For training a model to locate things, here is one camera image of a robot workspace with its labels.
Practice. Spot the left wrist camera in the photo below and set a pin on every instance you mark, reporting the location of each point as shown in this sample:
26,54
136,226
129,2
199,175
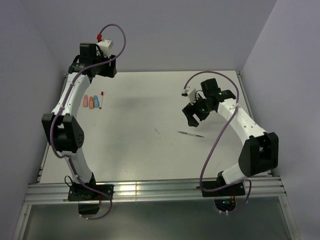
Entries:
104,45

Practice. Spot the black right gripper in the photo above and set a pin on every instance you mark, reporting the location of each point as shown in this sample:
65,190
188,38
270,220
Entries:
189,111

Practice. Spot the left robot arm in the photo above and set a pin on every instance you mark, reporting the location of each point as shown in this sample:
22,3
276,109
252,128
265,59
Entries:
63,132

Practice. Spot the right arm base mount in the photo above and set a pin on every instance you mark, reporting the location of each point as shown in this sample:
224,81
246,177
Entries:
225,199

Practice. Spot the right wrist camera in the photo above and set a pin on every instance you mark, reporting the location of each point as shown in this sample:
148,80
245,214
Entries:
191,94

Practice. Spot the aluminium rail frame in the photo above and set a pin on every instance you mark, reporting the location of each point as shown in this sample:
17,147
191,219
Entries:
155,176

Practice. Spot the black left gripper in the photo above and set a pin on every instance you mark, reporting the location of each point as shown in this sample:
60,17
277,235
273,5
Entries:
110,71

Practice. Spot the orange highlighter pen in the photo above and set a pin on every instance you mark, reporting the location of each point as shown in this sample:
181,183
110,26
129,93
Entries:
91,103

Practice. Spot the pink highlighter pen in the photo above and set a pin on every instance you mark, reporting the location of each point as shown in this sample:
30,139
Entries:
85,102

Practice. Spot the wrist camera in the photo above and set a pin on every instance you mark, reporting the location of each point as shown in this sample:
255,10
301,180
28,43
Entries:
191,94
104,45

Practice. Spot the white pen with red tip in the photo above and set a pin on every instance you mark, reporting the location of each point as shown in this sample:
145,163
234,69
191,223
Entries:
101,100

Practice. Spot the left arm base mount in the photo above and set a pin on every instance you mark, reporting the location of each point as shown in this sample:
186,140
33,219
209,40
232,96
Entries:
89,201

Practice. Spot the blue highlighter pen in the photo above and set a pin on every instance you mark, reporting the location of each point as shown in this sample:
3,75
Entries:
96,101

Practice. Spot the purple ballpoint pen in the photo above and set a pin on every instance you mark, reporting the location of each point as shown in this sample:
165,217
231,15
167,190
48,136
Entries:
190,134

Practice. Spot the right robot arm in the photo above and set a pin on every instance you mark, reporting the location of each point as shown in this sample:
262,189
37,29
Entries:
260,149

